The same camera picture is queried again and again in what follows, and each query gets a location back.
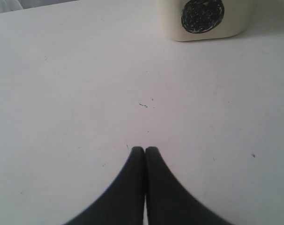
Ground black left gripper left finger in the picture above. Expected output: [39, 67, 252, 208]
[66, 147, 145, 225]

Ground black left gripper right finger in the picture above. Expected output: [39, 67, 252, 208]
[145, 147, 230, 225]

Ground cream bin with circle mark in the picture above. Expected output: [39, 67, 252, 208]
[157, 0, 255, 42]

